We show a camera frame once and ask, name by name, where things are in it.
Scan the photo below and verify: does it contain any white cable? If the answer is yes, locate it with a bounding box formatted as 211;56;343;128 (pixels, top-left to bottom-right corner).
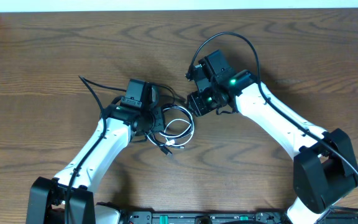
146;105;195;149

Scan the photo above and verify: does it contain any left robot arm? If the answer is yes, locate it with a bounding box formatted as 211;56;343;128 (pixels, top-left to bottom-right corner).
26;79;162;223

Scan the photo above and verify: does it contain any left camera cable black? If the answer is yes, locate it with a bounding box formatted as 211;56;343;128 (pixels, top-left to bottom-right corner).
63;75;129;224

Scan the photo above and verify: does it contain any camera cable black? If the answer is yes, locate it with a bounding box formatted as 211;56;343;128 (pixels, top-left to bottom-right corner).
63;75;129;224
186;31;358;213

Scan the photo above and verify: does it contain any right camera cable black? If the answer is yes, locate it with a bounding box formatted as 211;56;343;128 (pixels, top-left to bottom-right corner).
186;31;358;213

